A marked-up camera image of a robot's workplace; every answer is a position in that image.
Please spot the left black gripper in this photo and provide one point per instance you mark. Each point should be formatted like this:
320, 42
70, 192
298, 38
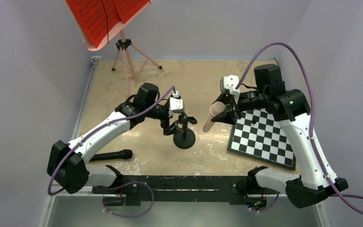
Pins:
167, 128

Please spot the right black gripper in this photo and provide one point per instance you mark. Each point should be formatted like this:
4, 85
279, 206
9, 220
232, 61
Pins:
229, 116

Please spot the black microphone stand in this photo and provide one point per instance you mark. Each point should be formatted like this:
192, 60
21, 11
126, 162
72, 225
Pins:
186, 138

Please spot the pink tripod music stand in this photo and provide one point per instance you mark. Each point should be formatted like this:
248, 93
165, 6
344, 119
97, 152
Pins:
123, 54

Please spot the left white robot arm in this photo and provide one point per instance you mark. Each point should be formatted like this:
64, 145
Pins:
67, 165

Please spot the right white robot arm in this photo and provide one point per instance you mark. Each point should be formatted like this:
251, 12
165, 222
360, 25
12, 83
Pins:
291, 110

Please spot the black white chessboard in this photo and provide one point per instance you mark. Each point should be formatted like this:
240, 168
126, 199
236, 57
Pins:
263, 140

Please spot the black microphone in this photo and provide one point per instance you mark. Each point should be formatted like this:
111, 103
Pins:
123, 154

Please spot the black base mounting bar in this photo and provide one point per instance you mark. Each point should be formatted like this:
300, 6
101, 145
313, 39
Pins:
166, 188

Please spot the red sheet music page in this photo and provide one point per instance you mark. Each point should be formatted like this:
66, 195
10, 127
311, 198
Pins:
95, 18

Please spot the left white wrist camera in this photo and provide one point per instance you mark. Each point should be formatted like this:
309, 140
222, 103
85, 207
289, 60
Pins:
176, 104

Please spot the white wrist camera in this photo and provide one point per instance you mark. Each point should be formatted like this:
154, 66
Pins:
228, 84
176, 104

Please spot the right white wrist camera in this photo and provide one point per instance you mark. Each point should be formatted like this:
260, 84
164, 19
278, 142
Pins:
228, 84

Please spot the aluminium frame rail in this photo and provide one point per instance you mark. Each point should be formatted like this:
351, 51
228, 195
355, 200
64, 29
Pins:
50, 200

